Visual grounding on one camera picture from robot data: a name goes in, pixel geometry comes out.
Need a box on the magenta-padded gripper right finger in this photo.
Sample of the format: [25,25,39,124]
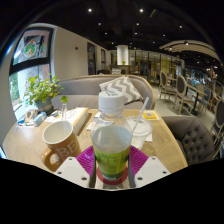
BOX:
[125,145,172,189]

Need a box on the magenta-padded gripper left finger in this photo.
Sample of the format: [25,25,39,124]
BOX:
[54,145,98,190]

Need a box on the clear bottle with green label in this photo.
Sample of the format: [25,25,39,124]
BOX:
[90,90,134,183]

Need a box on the mustard mug with white inside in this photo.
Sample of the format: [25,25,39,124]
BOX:
[41,120,82,173]

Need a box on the clear plastic cup with straw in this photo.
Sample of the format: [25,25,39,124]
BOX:
[124,96,154,151]

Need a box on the stack of white leaflets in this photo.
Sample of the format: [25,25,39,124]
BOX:
[61,106,90,136]

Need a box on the yellow square card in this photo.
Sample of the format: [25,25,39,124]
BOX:
[141,110,161,122]

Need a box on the grey tufted armchair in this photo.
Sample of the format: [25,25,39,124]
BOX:
[161,114,218,166]

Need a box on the small blue box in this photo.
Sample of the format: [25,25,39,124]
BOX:
[32,111,48,127]

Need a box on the wooden stand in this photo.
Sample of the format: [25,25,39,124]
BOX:
[24,107,40,124]

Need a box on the grey curved sofa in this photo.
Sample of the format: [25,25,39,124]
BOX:
[50,73,157,111]

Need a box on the grey white chevron cushion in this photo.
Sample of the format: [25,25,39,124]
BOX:
[98,75,144,105]

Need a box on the green potted plant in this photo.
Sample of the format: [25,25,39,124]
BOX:
[24,74,70,115]

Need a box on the group of dining chairs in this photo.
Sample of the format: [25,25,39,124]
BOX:
[158,69,224,158]

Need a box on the window with festive stickers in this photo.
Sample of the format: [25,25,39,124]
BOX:
[7,27,55,122]

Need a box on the white round column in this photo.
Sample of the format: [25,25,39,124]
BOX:
[116,44,130,66]

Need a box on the group of ceiling lights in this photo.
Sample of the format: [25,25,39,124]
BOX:
[85,7,188,46]

